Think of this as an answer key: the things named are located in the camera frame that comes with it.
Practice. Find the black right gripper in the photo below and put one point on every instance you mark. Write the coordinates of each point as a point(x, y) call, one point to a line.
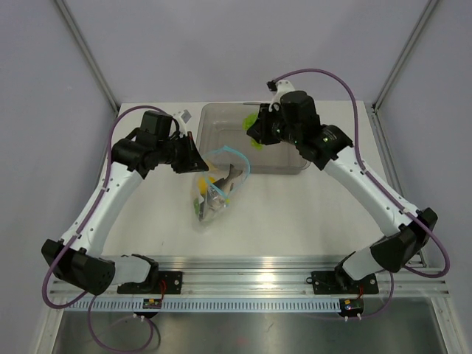
point(262, 128)

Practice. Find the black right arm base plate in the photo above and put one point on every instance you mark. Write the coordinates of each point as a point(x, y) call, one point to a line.
point(334, 283)

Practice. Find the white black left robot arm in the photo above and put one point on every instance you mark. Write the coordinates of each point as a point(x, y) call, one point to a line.
point(76, 258)

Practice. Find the yellow toy lemon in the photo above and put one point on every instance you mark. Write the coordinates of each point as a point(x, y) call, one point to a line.
point(205, 185)

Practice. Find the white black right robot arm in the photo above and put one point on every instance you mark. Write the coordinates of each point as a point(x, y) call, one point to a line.
point(294, 120)

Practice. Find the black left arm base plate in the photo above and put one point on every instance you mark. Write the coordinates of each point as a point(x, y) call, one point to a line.
point(167, 282)

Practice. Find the grey toy fish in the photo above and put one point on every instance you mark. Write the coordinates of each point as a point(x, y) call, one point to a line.
point(214, 201)

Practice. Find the small circuit board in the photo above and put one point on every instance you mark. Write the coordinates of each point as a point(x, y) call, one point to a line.
point(152, 304)
point(352, 307)

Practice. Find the right aluminium frame post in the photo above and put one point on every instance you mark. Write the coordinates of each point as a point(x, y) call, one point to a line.
point(406, 52)

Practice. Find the clear grey plastic tray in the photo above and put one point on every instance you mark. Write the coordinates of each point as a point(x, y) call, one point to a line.
point(222, 138)

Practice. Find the clear zip top bag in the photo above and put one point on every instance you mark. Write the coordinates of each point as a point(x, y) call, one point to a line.
point(218, 162)

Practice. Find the right small circuit board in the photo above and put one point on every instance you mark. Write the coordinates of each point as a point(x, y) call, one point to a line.
point(352, 307)

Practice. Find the left aluminium frame post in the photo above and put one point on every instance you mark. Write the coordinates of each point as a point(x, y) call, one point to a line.
point(74, 29)

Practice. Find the white slotted cable duct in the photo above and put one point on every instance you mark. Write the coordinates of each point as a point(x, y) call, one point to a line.
point(175, 305)

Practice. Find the left small circuit board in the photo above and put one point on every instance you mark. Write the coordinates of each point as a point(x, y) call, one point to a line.
point(152, 304)

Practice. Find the green toy grapes bunch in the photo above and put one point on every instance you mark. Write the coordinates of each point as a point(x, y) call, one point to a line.
point(247, 123)

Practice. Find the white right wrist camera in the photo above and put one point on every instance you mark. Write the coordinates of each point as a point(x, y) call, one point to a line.
point(278, 89)

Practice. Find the aluminium mounting rail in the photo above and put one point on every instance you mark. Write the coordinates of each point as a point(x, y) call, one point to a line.
point(257, 277)

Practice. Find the aluminium frame post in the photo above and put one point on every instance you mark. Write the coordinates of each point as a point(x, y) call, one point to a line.
point(74, 29)
point(406, 52)

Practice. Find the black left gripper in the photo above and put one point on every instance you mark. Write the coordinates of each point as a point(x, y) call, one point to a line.
point(193, 161)

